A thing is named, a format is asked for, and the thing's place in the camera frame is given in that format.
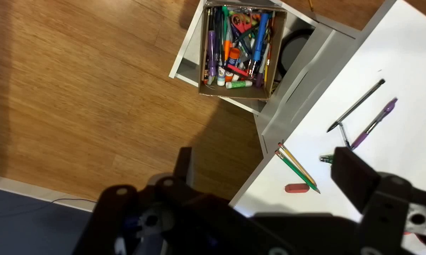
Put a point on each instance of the black pen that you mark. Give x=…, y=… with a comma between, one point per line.
x=358, y=103

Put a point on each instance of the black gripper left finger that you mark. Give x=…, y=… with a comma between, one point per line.
x=141, y=221

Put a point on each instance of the red eraser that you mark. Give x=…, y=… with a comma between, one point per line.
x=295, y=187

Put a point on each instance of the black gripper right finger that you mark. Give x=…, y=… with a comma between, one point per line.
x=390, y=212

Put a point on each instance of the yellow wooden pencil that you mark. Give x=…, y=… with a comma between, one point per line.
x=297, y=164

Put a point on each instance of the black round object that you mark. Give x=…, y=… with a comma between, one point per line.
x=294, y=49

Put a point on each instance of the green pencil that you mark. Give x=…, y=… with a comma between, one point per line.
x=297, y=171

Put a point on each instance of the red marker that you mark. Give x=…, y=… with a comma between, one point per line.
x=236, y=70

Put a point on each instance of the white desk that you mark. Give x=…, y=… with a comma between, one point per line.
x=400, y=56

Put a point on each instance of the blue marker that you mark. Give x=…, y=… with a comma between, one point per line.
x=260, y=36

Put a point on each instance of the purple pen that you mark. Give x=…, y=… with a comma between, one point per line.
x=375, y=121

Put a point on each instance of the green white marker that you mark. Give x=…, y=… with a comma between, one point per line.
x=239, y=83

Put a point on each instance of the purple marker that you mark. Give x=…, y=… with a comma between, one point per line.
x=211, y=53

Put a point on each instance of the brown cardboard box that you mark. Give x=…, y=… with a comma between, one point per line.
x=276, y=56

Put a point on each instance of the white open drawer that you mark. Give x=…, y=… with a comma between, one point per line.
x=192, y=46

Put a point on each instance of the green black sharpener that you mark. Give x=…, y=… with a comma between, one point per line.
x=325, y=158

